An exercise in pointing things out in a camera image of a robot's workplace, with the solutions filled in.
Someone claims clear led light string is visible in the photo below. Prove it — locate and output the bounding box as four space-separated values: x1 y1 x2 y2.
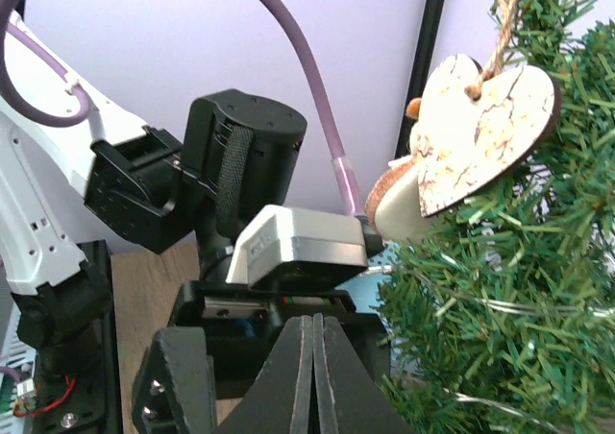
369 260 615 430

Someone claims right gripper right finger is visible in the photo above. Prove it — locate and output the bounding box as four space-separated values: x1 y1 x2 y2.
312 314 412 434

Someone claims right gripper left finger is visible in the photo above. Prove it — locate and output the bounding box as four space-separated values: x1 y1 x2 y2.
215 316 313 434

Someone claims blue plastic basket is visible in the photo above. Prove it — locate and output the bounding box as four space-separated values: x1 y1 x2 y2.
337 243 399 313

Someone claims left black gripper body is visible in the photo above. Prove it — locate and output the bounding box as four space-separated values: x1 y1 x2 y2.
167 281 390 396

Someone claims gingerbread figure ornament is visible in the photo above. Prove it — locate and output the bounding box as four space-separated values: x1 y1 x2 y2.
365 97 431 245

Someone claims brown heart ornament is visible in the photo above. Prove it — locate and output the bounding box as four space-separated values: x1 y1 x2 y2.
411 0 560 217

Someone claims black aluminium front rail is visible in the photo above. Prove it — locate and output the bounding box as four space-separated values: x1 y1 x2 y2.
12 240 123 433

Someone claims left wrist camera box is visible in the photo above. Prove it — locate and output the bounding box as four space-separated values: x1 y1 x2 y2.
225 205 368 293

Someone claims black frame post left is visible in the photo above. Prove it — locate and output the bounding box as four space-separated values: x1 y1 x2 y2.
393 0 452 157

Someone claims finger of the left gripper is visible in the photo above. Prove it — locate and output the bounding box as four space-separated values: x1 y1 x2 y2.
132 326 217 433

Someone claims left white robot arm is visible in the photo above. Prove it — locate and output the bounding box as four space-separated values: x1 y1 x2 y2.
1 10 391 433

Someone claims small green christmas tree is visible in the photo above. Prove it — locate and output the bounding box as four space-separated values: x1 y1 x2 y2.
380 0 614 433

